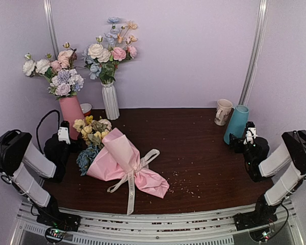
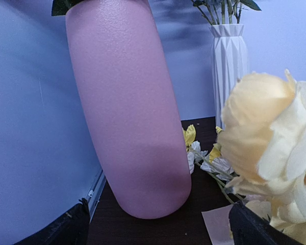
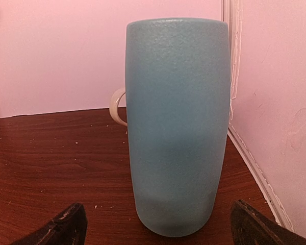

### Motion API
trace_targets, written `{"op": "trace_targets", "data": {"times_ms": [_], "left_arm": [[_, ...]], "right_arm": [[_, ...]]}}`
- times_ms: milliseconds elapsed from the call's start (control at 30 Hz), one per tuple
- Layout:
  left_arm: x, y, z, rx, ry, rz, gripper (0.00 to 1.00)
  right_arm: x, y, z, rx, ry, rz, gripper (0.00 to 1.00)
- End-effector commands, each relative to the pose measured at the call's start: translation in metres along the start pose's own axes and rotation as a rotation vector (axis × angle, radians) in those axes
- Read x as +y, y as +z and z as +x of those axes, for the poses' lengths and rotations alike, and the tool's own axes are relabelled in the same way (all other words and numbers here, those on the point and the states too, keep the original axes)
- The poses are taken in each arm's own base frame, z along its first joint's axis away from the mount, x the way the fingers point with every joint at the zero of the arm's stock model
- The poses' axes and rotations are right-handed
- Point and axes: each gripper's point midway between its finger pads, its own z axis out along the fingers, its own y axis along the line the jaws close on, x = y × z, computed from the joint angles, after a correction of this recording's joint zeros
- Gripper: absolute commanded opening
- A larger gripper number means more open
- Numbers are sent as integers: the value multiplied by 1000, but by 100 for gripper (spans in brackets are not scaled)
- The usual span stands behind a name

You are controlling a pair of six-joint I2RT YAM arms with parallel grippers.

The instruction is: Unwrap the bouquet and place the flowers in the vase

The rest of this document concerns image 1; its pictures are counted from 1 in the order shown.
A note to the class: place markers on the pink wrapping paper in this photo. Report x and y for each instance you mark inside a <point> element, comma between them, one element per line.
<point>120,157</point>

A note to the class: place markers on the teal vase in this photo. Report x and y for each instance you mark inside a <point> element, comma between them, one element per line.
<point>237,123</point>

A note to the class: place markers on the cream printed ribbon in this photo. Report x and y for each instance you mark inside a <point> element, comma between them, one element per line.
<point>130,179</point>

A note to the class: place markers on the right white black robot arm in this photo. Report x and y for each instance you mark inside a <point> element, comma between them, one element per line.
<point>261,165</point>

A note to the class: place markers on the red white bowl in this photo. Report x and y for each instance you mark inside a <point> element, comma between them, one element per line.
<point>86,109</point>

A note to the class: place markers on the left aluminium post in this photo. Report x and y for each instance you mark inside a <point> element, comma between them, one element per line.
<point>51,28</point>

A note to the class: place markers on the pink vase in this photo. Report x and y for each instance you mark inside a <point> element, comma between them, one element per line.
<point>71,111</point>

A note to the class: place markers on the aluminium rail base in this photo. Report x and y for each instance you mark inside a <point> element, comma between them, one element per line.
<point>209,227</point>

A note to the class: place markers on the right round status board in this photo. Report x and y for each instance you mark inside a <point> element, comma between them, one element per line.
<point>262,234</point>

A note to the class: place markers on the cream floral mug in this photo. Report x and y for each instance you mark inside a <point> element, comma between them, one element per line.
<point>223,111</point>

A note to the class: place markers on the yellow blue flower bunch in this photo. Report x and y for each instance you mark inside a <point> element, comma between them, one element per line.
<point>93,133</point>

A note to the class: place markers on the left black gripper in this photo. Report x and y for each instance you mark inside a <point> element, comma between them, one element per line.
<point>75,148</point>

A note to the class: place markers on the pastel flowers in white vase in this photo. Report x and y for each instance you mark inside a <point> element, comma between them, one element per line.
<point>103,57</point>

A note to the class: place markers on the pastel flowers in pink vase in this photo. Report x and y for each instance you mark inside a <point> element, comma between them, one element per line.
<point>61,74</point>

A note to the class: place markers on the white ribbed vase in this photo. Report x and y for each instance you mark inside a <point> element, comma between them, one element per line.
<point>110,101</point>

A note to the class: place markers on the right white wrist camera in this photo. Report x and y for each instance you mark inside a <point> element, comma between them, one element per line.
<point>250,136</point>

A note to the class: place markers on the right aluminium post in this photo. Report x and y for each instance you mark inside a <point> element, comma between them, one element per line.
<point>256,49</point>

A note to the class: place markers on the left round status board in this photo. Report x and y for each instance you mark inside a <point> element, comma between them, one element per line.
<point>54,235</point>

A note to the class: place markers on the round status board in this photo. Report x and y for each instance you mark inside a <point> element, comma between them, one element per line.
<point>54,235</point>
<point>262,234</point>

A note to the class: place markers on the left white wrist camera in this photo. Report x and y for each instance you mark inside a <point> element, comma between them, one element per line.
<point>63,135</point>

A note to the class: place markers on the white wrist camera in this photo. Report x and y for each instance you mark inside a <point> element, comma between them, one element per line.
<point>250,136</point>
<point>63,135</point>

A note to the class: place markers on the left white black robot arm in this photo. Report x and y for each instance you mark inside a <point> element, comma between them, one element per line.
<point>18,153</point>

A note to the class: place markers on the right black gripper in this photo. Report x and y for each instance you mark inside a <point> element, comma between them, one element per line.
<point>237,142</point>

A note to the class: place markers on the aluminium post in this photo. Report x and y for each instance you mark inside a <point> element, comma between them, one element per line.
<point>51,28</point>
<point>256,49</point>

